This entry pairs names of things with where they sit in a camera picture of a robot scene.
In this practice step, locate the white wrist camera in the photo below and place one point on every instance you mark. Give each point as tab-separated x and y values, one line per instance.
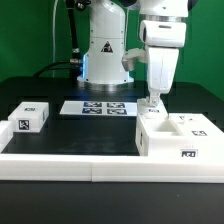
131	56

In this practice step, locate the white fence bar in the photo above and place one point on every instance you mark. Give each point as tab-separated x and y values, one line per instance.
109	169
6	134

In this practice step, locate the white front fence bar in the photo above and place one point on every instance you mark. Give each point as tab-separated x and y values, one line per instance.
109	169

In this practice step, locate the white cabinet top block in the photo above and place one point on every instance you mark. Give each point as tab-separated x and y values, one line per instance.
29	116

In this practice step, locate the white cabinet body box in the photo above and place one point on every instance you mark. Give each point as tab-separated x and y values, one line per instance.
157	138

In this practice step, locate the white marker sheet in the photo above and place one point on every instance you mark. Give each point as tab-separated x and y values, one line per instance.
99	108

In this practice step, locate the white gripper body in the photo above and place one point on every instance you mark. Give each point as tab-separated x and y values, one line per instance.
162	40

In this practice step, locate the white cabinet door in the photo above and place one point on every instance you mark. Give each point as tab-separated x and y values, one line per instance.
196	129
151	112

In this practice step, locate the white left fence bar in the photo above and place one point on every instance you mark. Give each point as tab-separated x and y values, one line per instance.
6	134

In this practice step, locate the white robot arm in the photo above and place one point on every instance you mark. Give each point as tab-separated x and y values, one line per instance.
102	64

